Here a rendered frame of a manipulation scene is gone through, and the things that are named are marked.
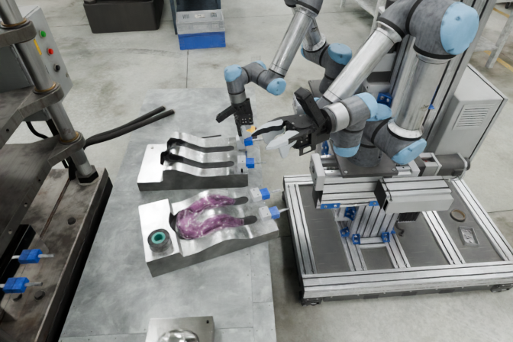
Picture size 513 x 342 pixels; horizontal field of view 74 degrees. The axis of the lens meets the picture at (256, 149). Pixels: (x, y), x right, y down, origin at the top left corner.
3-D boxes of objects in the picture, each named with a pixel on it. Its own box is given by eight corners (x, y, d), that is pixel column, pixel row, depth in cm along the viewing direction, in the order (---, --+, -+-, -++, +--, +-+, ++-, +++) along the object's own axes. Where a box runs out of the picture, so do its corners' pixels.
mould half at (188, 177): (246, 150, 176) (246, 130, 167) (248, 187, 157) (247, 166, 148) (150, 153, 175) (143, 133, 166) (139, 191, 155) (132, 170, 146)
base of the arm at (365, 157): (374, 141, 145) (379, 123, 138) (387, 166, 134) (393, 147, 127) (340, 143, 144) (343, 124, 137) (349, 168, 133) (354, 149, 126)
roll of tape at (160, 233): (161, 256, 118) (159, 251, 116) (143, 246, 121) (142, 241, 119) (175, 239, 124) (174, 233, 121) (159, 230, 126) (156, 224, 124)
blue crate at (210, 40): (224, 35, 476) (223, 19, 462) (226, 48, 446) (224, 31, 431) (180, 37, 470) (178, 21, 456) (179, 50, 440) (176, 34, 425)
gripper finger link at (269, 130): (253, 150, 87) (287, 143, 88) (250, 131, 83) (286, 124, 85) (250, 144, 89) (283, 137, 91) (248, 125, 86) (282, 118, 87)
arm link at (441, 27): (390, 138, 130) (442, -12, 94) (422, 162, 121) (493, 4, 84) (367, 149, 126) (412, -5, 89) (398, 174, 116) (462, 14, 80)
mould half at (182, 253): (256, 191, 155) (256, 175, 148) (278, 237, 137) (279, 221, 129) (144, 222, 142) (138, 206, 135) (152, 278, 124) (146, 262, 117)
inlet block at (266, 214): (287, 208, 145) (288, 199, 141) (291, 216, 141) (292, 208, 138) (258, 216, 141) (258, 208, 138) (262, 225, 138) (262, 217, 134)
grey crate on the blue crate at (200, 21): (223, 20, 462) (222, 9, 452) (224, 32, 432) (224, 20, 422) (178, 22, 456) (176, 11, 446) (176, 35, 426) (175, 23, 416)
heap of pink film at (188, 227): (233, 195, 146) (232, 183, 141) (246, 227, 133) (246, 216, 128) (172, 212, 139) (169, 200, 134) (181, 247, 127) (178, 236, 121)
